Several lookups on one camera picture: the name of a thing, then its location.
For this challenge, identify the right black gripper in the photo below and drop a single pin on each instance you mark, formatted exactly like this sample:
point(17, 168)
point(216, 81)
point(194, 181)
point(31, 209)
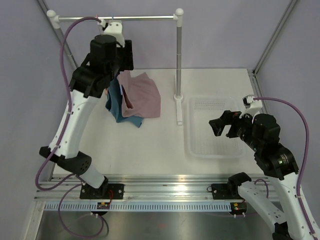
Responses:
point(228, 117)

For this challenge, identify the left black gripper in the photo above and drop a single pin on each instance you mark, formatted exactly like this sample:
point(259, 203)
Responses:
point(125, 52)

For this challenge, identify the pink tank top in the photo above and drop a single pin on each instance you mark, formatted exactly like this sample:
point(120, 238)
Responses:
point(140, 96)

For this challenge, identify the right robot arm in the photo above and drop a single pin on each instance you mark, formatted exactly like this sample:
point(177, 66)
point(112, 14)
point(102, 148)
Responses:
point(261, 133)

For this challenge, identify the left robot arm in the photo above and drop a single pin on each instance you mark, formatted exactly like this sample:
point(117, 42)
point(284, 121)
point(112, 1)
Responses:
point(64, 148)

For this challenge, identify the blue tank top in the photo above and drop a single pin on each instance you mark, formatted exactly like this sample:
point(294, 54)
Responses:
point(114, 104)

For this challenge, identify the white plastic basket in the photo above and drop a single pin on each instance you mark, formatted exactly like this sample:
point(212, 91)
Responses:
point(200, 139)

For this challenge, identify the metal clothes rack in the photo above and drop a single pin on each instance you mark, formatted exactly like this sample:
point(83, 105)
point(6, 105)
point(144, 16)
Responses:
point(55, 21)

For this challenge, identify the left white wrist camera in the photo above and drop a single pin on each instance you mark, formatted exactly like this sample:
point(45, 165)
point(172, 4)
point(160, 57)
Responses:
point(113, 28)

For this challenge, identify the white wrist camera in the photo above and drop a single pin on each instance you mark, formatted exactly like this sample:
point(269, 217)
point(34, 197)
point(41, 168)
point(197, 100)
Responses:
point(113, 28)
point(252, 106)

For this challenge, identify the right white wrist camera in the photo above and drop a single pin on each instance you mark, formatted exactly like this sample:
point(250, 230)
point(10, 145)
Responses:
point(252, 106)

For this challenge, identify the aluminium frame post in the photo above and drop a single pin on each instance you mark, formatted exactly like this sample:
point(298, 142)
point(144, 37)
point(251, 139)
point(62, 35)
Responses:
point(275, 35)

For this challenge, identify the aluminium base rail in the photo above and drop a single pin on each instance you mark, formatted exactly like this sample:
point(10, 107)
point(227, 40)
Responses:
point(152, 188)

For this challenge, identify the white slotted cable duct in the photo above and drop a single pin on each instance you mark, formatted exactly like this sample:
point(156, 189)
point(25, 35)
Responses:
point(140, 206)

